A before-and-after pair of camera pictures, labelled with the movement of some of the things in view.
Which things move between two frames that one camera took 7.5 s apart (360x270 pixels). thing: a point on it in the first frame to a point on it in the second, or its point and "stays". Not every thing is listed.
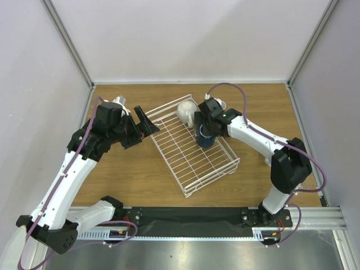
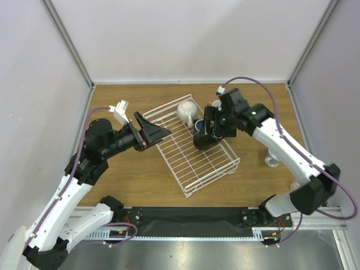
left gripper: x=145 y=127 to x=152 y=132
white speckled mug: x=185 y=110 stays
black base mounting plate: x=187 y=222 stays
